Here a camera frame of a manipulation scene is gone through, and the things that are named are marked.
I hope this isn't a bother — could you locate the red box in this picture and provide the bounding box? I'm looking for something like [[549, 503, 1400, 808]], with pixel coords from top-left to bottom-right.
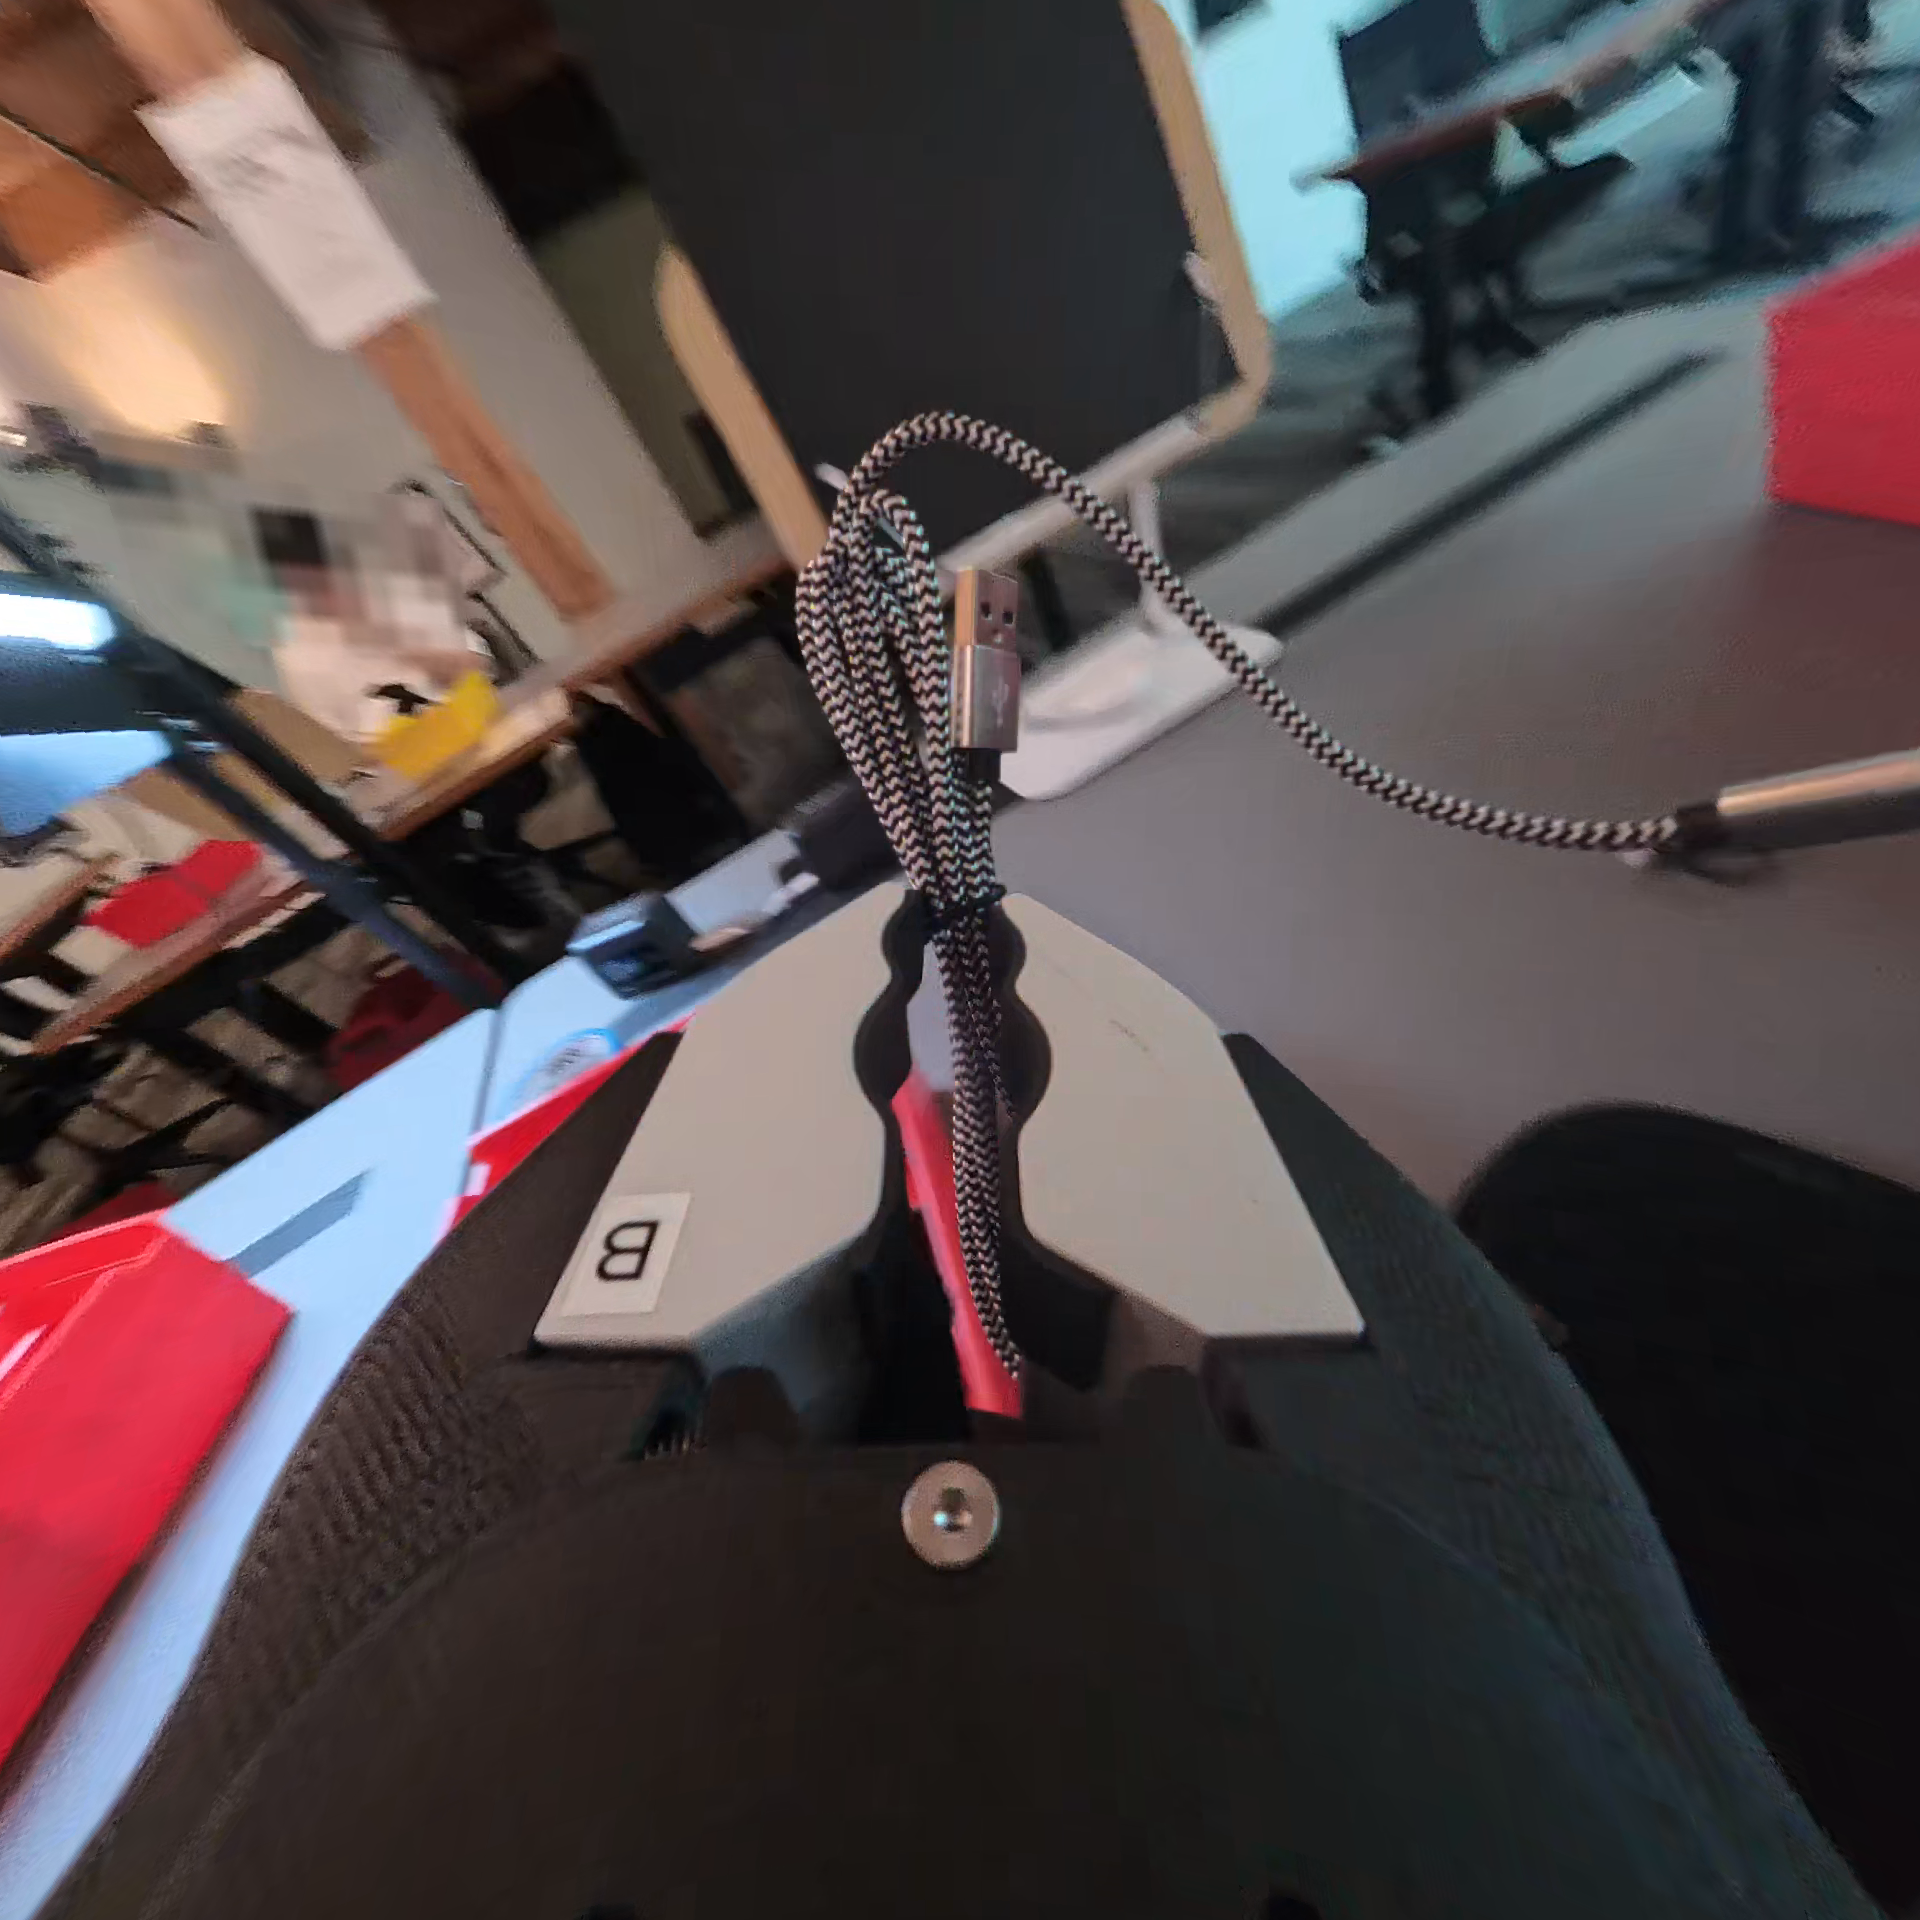
[[0, 1212, 296, 1764], [1765, 236, 1920, 529]]

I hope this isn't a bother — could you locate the black power adapter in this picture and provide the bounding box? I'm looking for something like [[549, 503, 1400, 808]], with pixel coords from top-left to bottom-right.
[[567, 892, 710, 1002]]

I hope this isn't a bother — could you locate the yellow object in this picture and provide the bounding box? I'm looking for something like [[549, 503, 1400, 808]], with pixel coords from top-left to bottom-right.
[[373, 669, 503, 783]]

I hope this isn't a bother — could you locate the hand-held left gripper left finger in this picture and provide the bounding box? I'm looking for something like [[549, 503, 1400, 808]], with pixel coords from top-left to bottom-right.
[[534, 881, 920, 1373]]

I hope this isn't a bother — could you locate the wooden desk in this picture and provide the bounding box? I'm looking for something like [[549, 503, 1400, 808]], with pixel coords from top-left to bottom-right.
[[195, 510, 812, 962]]

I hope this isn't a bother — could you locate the black white braided usb cable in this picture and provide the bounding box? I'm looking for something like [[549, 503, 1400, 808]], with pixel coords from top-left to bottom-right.
[[793, 410, 1920, 1422]]

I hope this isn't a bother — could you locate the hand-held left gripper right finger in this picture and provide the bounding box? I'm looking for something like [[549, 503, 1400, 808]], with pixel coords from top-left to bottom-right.
[[983, 887, 1369, 1390]]

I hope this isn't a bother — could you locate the dark office desk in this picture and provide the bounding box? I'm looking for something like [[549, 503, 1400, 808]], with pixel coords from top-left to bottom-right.
[[1303, 42, 1660, 425]]

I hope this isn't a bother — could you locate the white paper sheet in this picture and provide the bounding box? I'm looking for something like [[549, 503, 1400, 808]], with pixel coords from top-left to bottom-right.
[[138, 55, 441, 351]]

